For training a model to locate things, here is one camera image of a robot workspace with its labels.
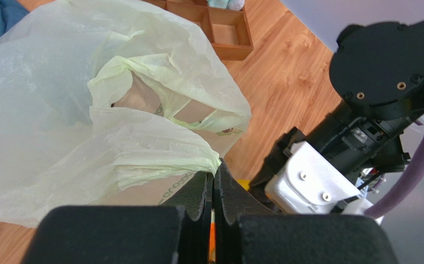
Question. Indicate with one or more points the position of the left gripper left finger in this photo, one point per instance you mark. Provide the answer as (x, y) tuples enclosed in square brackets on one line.
[(194, 205)]

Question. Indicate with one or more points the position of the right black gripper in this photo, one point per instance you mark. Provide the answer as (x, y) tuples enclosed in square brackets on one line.
[(347, 150)]

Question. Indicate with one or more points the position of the white teal rolled sock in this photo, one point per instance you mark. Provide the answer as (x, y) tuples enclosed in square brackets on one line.
[(236, 5)]

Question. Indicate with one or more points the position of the fake yellow bell pepper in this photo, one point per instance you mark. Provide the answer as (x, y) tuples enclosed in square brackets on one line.
[(245, 184)]

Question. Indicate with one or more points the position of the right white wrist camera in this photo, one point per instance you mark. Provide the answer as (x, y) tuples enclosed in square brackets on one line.
[(309, 184)]

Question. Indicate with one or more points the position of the brown wooden divided tray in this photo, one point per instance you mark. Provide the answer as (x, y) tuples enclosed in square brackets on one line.
[(227, 30)]

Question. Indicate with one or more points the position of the translucent pale green plastic bag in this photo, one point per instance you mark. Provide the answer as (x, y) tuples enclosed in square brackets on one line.
[(97, 97)]

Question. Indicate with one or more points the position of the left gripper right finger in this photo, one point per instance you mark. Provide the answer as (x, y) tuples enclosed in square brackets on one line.
[(237, 213)]

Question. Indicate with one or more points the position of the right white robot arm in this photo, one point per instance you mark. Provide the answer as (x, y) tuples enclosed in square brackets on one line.
[(378, 71)]

